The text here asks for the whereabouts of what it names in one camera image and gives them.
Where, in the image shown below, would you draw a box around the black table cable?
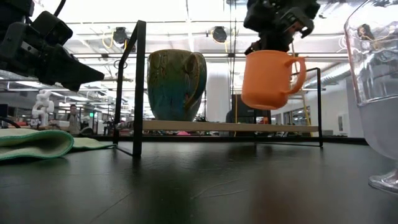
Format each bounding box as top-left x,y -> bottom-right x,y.
0,116 -> 18,129

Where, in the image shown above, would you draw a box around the teal glazed ceramic mug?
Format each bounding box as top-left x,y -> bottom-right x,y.
146,49 -> 208,122

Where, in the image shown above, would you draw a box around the black ceiling cord reel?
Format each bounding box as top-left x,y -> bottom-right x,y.
112,26 -> 129,44
212,26 -> 228,44

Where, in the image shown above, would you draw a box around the black left camera cable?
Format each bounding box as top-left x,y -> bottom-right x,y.
53,0 -> 67,17

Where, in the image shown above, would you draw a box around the white robot figure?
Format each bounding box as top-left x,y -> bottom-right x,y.
32,90 -> 55,127

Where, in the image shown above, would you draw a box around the green microfiber cloth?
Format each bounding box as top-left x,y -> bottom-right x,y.
0,128 -> 116,162

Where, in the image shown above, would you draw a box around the person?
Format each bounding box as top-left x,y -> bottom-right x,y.
67,104 -> 82,135

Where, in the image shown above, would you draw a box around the clear stemmed glass goblet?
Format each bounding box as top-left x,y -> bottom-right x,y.
343,0 -> 398,196

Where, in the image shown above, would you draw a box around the black cabinet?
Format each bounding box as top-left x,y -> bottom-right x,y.
231,94 -> 272,125

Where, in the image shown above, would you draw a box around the orange plastic mug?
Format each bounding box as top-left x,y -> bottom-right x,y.
241,49 -> 307,111

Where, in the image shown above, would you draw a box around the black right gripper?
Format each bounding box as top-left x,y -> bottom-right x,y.
243,0 -> 321,56

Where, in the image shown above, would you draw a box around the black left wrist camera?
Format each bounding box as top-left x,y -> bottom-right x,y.
30,11 -> 74,47

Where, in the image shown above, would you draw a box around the black wire shelf wooden board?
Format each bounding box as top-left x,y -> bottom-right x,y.
112,20 -> 323,159

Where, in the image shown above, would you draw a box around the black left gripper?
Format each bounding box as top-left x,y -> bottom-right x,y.
0,22 -> 105,93

